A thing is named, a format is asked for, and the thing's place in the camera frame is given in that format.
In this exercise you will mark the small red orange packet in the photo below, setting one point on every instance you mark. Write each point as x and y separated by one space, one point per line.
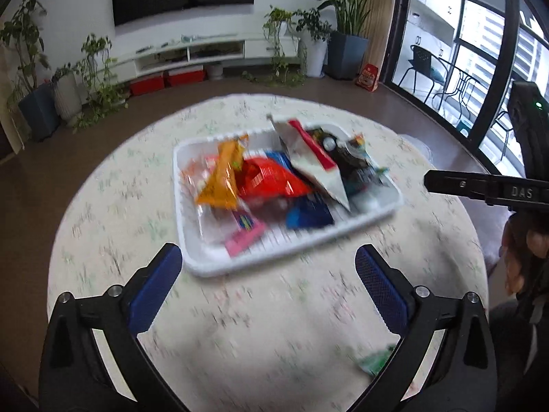
197 172

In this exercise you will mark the person's right forearm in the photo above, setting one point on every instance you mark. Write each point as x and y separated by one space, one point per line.
519 333

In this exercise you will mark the black balcony chair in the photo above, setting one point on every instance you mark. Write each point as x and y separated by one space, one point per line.
430 67

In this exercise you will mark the red snack bag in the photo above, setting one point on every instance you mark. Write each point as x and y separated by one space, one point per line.
262 178

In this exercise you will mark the orange snack packet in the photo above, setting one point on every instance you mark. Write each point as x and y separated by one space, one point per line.
221 190

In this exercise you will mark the pink snack packet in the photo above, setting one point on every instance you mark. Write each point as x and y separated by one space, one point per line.
249 230

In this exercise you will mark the white and red snack packet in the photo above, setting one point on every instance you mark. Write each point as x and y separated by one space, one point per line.
310 158

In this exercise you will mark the white plastic tray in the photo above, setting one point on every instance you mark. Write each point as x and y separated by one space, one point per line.
210 258

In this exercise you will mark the dark square plant pot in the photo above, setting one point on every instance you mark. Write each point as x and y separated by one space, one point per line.
345 55

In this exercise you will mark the dark blue plant pot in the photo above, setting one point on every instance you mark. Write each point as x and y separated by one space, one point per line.
39 110

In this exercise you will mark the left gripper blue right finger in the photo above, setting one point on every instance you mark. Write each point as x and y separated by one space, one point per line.
387 287

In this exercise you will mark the white ribbed plant pot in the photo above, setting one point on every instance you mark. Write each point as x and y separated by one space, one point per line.
67 100

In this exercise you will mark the black sesame snack packet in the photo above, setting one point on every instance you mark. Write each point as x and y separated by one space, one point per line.
338 151

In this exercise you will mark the white tall plant pot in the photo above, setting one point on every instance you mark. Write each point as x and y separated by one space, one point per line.
314 53

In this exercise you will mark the red storage box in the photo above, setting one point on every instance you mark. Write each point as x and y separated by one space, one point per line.
147 84
185 75

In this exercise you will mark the red paper bag on floor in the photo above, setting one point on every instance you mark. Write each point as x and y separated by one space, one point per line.
368 78

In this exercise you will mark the white TV console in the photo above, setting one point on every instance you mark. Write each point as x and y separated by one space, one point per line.
193 51

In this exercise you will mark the person's right hand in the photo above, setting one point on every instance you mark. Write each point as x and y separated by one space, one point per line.
521 242

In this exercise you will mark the dark blue Tipo snack bag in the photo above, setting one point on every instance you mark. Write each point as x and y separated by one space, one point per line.
309 211

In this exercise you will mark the light blue panda snack bag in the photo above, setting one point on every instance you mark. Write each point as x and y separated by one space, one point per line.
359 172

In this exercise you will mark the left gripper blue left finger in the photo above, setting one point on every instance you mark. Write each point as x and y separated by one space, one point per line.
148 287

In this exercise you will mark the green wrapped snack packet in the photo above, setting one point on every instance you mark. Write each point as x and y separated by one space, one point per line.
373 363

